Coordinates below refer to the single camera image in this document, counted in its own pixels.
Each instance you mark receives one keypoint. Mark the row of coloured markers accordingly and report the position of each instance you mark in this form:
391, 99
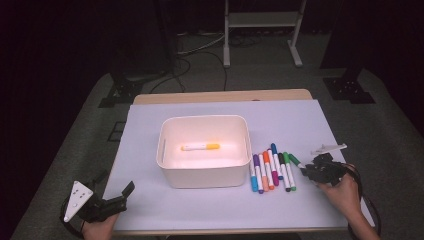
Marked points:
266, 173

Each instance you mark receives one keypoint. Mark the person's left hand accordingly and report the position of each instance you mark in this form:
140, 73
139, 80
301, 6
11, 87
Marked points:
98, 231

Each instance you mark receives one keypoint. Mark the white plastic storage box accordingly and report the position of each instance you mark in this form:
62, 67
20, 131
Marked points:
203, 175

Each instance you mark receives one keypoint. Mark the person's right hand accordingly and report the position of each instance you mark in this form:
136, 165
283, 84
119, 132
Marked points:
346, 195

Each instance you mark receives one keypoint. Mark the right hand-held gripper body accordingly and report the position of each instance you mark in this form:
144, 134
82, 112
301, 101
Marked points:
330, 171

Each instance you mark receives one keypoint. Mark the white-framed desk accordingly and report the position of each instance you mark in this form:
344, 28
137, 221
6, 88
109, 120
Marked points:
263, 19

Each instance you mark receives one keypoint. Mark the yellow marker pen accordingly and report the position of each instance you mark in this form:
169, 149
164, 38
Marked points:
200, 147

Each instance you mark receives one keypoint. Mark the dark green marker pen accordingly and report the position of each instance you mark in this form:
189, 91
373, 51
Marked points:
295, 160

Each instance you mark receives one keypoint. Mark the light blue marker pen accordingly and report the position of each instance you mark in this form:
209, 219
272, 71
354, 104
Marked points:
254, 184

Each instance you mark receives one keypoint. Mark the black marker pen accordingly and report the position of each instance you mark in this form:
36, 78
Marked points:
284, 173

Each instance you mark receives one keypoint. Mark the black stand base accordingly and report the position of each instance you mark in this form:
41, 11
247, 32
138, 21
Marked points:
348, 90
121, 90

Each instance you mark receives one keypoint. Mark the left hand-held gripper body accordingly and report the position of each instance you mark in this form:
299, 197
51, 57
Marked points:
100, 210

